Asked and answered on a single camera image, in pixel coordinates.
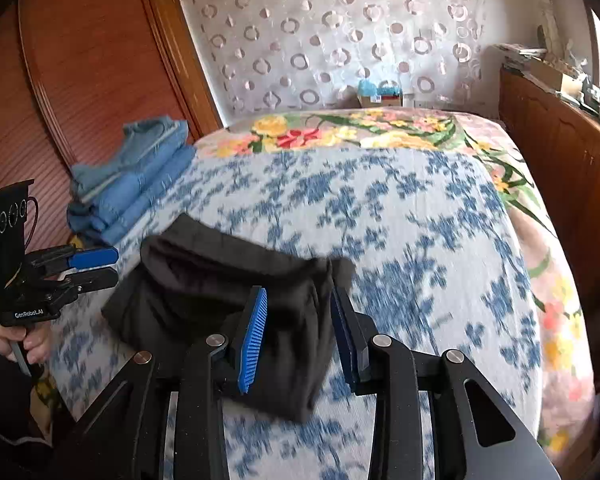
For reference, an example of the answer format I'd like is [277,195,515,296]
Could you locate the black pants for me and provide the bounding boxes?
[102,214,355,422]

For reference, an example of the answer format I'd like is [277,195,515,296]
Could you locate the person's left hand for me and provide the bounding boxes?
[0,322,53,364]

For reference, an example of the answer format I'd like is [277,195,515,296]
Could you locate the folded blue jeans stack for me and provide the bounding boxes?
[67,116,195,245]

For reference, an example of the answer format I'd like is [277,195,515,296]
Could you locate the colourful floral pink blanket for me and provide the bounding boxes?
[188,108,595,462]

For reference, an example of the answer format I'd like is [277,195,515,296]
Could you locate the brown louvred wooden wardrobe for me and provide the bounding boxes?
[0,0,221,248]

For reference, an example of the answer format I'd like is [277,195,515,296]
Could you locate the cardboard box with blue items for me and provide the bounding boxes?
[356,79,403,108]

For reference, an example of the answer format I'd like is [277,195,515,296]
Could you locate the wooden side cabinet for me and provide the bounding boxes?
[496,64,600,386]

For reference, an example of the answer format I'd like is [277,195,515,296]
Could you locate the pink circle pattern curtain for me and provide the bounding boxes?
[181,0,486,122]

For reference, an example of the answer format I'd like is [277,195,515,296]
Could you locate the stack of papers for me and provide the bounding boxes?
[493,42,547,75]

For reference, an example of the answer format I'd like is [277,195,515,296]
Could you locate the cardboard box on cabinet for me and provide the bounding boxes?
[526,58,585,100]

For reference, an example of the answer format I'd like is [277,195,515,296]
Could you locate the tied patterned window curtain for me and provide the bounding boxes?
[536,0,565,58]

